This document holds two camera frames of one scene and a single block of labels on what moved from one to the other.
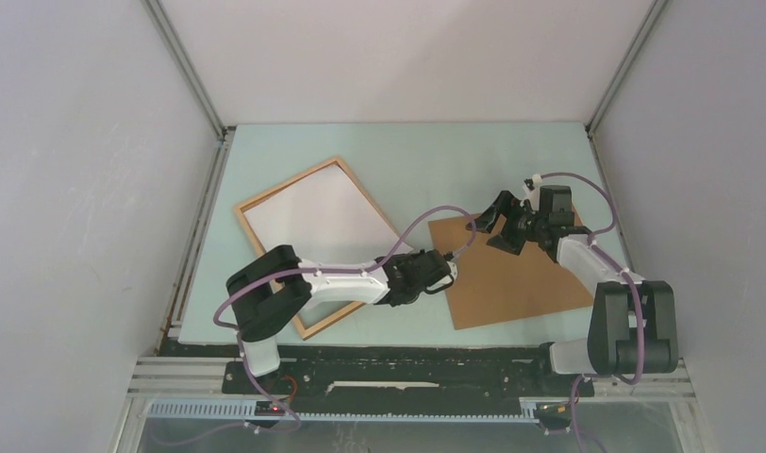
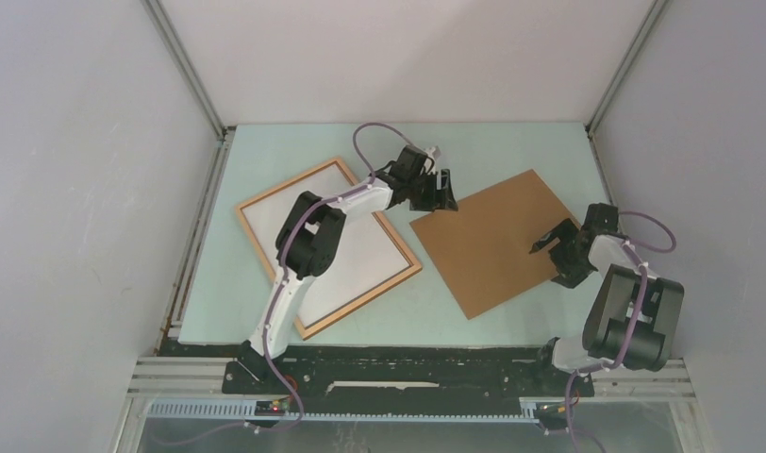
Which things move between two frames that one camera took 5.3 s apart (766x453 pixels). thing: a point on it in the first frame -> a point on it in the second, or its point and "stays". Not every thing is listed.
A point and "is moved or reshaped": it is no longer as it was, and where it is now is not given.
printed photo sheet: x=329 y=225 stays
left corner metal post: x=170 y=326 stays
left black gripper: x=402 y=257 -> x=435 y=199
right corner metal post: x=653 y=11 stays
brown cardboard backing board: x=493 y=284 is moved or reshaped
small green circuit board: x=267 y=409 stays
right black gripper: x=488 y=219 -> x=569 y=276
